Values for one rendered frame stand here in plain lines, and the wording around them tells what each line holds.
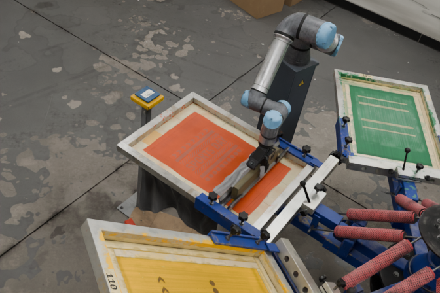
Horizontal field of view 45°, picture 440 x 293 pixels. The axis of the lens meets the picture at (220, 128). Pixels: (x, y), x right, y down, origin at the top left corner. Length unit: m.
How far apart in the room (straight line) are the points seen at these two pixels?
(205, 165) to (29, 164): 1.66
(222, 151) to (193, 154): 0.15
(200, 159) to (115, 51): 2.49
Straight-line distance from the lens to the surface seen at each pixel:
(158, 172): 2.42
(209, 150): 2.60
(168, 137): 2.64
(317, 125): 4.44
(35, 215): 3.55
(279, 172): 2.57
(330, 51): 2.77
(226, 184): 2.45
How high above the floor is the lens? 2.76
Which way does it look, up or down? 41 degrees down
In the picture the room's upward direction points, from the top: 11 degrees clockwise
